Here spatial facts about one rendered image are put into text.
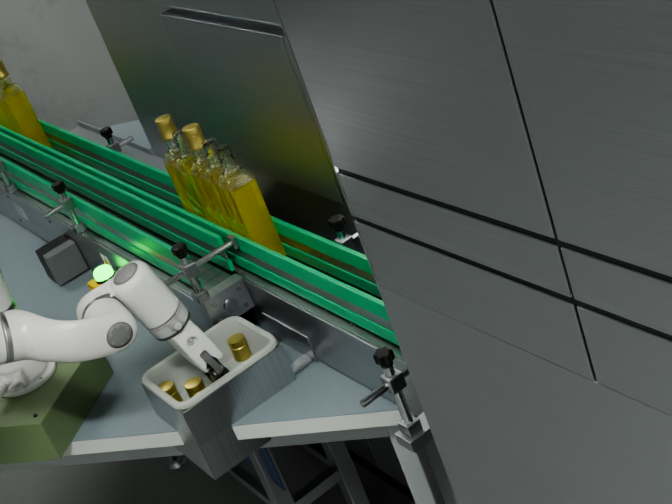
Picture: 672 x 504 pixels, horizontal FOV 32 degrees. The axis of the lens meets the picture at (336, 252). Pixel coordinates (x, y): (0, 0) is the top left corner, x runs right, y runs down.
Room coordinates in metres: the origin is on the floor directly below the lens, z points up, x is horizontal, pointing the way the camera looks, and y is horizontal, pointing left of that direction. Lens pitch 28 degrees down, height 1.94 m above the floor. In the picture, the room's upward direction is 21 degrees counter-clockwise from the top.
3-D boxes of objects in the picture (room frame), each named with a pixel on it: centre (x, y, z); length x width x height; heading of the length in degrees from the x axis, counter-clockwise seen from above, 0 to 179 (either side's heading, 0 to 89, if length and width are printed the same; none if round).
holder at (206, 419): (1.86, 0.26, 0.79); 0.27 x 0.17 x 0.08; 116
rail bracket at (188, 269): (2.00, 0.25, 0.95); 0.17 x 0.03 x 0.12; 116
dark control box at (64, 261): (2.61, 0.62, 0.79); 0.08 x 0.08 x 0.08; 26
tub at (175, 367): (1.85, 0.29, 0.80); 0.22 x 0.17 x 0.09; 116
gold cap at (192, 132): (2.14, 0.17, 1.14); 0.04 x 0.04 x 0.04
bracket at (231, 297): (2.01, 0.23, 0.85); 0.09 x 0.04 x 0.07; 116
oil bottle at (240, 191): (2.04, 0.13, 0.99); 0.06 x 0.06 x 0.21; 26
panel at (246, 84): (1.99, -0.05, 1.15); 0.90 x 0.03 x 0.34; 26
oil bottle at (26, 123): (3.14, 0.66, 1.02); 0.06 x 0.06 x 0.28; 26
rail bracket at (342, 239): (1.87, -0.04, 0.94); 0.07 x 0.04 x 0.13; 116
